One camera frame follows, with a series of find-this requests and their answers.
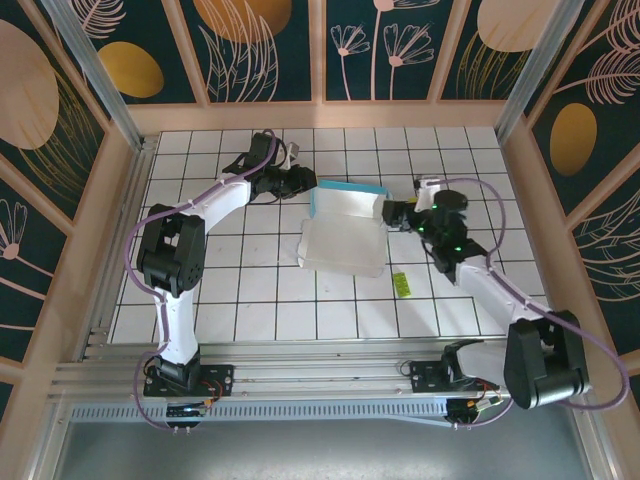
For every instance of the green toy brick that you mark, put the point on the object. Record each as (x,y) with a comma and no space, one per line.
(403,284)

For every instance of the blue and white paper box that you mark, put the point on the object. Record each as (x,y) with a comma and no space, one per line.
(345,240)

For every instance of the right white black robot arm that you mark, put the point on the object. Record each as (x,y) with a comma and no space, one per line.
(495,295)

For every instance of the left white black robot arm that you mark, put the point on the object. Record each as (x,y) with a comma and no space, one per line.
(177,330)

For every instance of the black electronics with yellow plug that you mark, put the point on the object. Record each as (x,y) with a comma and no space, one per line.
(462,412)

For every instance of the small black circuit board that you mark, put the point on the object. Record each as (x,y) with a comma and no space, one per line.
(185,411)

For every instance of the grey metal sheet panel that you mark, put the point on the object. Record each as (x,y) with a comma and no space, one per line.
(320,450)

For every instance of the aluminium side rail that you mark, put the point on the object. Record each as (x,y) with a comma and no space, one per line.
(127,200)

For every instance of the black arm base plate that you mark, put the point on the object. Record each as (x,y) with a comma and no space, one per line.
(425,377)
(220,380)

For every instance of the aluminium corner post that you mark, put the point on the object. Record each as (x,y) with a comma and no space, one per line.
(545,65)
(98,75)

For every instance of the long aluminium mounting rail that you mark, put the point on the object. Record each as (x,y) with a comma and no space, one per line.
(320,372)

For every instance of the aluminium frame beam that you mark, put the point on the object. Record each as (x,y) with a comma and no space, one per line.
(47,440)
(595,440)

